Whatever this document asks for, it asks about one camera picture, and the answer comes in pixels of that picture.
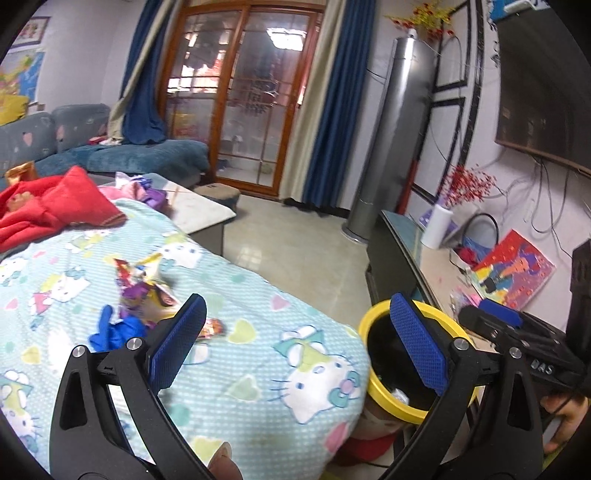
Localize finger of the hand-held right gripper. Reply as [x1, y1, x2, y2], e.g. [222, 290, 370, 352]
[478, 299, 565, 341]
[458, 305, 528, 345]

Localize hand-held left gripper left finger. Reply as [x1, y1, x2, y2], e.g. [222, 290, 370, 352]
[48, 293, 218, 480]

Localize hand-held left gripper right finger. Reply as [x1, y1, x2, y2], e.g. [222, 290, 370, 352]
[390, 291, 546, 480]

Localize small orange wrapper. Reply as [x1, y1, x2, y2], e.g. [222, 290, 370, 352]
[196, 318, 227, 342]

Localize purple yellow snack wrapper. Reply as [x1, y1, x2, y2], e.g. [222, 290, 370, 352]
[119, 281, 181, 324]

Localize yellow rim trash bin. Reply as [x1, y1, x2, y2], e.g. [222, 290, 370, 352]
[337, 299, 481, 467]

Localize red yellow candy wrapper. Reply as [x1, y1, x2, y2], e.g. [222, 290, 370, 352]
[113, 253, 162, 289]

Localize person's right hand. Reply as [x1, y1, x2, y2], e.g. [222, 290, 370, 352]
[540, 394, 591, 459]

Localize person's left hand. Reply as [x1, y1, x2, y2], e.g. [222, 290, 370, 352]
[208, 442, 244, 480]

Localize colourful children's book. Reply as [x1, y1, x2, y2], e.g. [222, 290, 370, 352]
[471, 229, 555, 311]

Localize cartoon cat printed blanket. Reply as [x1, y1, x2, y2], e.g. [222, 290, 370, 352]
[0, 198, 370, 480]

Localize dark television cabinet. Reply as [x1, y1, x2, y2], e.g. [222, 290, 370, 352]
[365, 210, 573, 370]

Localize white vase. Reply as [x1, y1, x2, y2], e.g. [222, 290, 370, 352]
[421, 205, 451, 250]

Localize white top coffee table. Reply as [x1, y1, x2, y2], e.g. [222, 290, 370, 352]
[164, 187, 237, 257]

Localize pink purple clothes pile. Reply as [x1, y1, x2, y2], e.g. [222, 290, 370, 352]
[97, 172, 178, 215]

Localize grey stool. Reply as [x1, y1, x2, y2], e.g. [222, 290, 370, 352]
[194, 183, 241, 208]

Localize red blanket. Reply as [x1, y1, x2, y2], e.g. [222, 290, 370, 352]
[0, 166, 126, 252]

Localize blue heart pattern sofa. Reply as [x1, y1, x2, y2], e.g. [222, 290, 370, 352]
[0, 104, 209, 190]

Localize silver tower air conditioner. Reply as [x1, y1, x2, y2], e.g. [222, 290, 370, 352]
[342, 37, 439, 243]

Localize yellow cardboard box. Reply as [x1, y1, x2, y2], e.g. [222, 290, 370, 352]
[175, 113, 204, 136]

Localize gold gift box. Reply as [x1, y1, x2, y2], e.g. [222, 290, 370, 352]
[4, 161, 38, 185]

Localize blue curtain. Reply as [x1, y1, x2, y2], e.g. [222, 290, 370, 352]
[121, 0, 174, 145]
[301, 0, 377, 208]

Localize wooden sliding glass door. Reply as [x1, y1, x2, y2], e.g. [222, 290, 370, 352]
[159, 0, 324, 197]

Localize yellow pillow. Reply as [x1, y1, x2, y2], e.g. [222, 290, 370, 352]
[0, 92, 28, 125]

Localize yellow red artificial flowers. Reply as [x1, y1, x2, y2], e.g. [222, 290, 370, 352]
[385, 0, 458, 40]

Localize framed embroidery picture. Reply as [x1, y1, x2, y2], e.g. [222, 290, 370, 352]
[9, 16, 51, 49]

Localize black cable loop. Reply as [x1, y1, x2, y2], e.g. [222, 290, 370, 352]
[462, 213, 500, 250]

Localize wall mounted television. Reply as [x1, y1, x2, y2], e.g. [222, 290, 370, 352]
[494, 0, 591, 176]

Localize yellow country wall map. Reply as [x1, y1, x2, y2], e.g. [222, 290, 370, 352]
[0, 51, 47, 107]

